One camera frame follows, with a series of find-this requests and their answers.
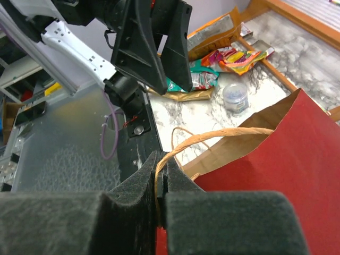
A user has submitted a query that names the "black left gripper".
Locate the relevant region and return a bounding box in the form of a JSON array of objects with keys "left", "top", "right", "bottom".
[{"left": 53, "top": 0, "right": 192, "bottom": 95}]

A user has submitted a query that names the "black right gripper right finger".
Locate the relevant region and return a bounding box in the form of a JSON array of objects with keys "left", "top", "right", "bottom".
[{"left": 160, "top": 167, "right": 310, "bottom": 254}]

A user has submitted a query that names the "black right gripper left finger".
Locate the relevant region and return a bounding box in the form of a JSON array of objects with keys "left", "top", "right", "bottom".
[{"left": 1, "top": 151, "right": 159, "bottom": 254}]

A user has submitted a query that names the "teal snack packet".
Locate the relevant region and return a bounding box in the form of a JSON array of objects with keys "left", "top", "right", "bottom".
[{"left": 166, "top": 59, "right": 219, "bottom": 93}]

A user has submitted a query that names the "gold chips bag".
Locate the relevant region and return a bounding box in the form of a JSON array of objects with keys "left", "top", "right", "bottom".
[{"left": 163, "top": 7, "right": 241, "bottom": 102}]

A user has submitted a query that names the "colourful candy packet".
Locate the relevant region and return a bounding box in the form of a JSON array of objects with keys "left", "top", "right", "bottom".
[{"left": 201, "top": 47, "right": 267, "bottom": 75}]

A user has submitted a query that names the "red paper bag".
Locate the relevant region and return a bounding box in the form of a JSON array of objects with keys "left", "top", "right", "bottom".
[{"left": 156, "top": 89, "right": 339, "bottom": 254}]

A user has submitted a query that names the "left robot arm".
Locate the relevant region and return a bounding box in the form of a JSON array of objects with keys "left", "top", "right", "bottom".
[{"left": 1, "top": 1, "right": 193, "bottom": 112}]

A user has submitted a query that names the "small clear plastic jar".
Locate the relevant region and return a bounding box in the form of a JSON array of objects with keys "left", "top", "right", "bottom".
[{"left": 223, "top": 83, "right": 249, "bottom": 114}]

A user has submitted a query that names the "red white small box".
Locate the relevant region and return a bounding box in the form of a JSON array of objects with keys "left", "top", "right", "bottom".
[{"left": 240, "top": 22, "right": 253, "bottom": 38}]

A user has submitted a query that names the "wooden three-tier shelf rack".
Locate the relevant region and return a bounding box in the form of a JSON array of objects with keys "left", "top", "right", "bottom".
[{"left": 237, "top": 1, "right": 339, "bottom": 122}]

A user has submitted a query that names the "green yellow marker pen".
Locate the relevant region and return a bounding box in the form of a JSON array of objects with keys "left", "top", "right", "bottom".
[{"left": 329, "top": 0, "right": 340, "bottom": 5}]

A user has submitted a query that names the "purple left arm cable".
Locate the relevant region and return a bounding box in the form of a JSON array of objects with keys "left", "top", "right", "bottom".
[{"left": 99, "top": 91, "right": 125, "bottom": 160}]

